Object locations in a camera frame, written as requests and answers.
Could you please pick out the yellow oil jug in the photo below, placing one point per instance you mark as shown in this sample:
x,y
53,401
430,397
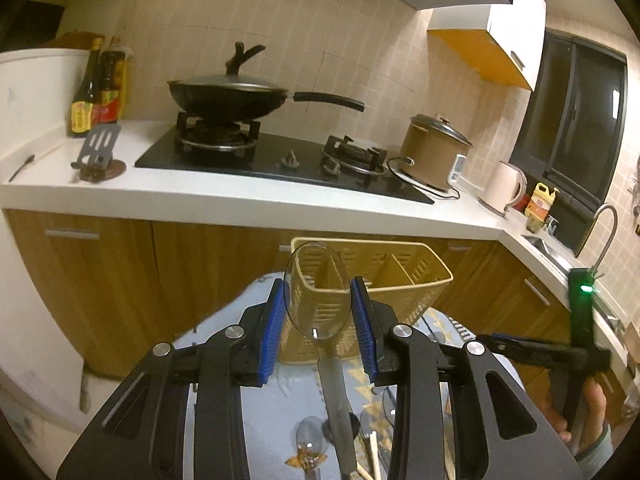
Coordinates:
x,y
538,207

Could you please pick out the red label sauce bottle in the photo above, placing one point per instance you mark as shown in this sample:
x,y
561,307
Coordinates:
x,y
112,69

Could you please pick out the metal spoon on cloth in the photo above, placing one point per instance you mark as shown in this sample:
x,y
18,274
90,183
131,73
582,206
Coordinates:
x,y
311,446

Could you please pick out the clear plastic spoon grey handle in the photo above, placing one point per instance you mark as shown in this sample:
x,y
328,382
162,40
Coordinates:
x,y
319,303

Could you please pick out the black wok with lid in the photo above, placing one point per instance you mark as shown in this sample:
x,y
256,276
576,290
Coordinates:
x,y
236,97

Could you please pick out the cream electric kettle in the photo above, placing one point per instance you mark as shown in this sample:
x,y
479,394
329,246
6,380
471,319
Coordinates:
x,y
505,188

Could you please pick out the right hand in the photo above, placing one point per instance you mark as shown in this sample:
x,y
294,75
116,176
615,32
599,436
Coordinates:
x,y
593,422

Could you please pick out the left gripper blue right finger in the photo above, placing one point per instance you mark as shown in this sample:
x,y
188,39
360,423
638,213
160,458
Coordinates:
x,y
373,323

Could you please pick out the white orange wall cabinet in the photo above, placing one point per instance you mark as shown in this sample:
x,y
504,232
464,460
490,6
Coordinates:
x,y
503,42

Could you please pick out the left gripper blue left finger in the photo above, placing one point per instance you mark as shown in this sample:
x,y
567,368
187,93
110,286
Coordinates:
x,y
263,324

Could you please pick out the black glass gas hob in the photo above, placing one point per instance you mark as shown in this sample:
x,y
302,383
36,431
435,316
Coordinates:
x,y
195,144

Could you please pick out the small black spoon on counter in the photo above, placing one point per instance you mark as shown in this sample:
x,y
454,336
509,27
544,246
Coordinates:
x,y
28,160

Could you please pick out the wooden chopstick middle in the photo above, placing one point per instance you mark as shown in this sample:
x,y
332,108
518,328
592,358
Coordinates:
x,y
367,452

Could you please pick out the dark soy sauce bottle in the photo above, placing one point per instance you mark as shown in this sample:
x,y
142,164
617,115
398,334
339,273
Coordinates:
x,y
85,108

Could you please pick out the dark window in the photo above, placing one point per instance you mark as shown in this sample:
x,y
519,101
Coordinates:
x,y
572,131

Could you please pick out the beige plastic utensil basket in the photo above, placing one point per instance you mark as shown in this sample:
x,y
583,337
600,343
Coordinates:
x,y
408,276

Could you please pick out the grey slotted spatula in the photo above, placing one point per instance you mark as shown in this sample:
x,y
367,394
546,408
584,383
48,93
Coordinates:
x,y
97,151

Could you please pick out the brown rice cooker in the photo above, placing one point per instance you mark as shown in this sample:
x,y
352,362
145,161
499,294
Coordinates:
x,y
438,152

